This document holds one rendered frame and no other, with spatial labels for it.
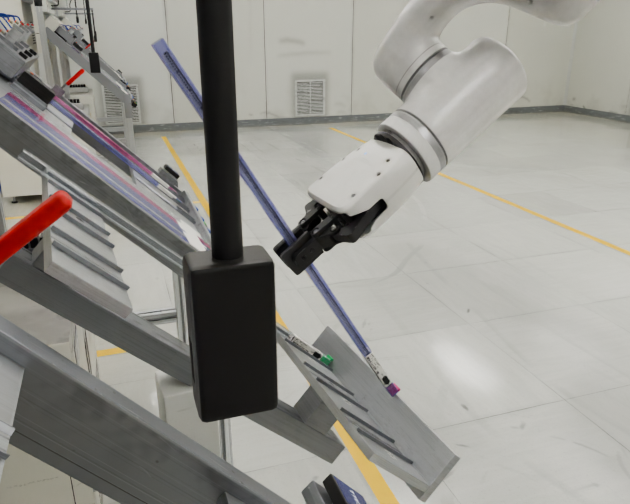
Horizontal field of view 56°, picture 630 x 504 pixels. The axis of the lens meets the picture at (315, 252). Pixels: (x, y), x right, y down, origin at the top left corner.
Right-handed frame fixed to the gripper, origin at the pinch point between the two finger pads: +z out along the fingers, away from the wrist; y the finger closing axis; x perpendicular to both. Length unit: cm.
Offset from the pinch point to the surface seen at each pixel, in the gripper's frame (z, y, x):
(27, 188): 88, -416, 41
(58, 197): 10.1, 22.4, -25.0
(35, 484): 70, -59, 32
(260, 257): 4, 44, -25
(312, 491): 14.6, 17.2, 10.0
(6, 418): 20.2, 25.3, -18.6
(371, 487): 22, -59, 104
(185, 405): 20.9, -0.6, 5.3
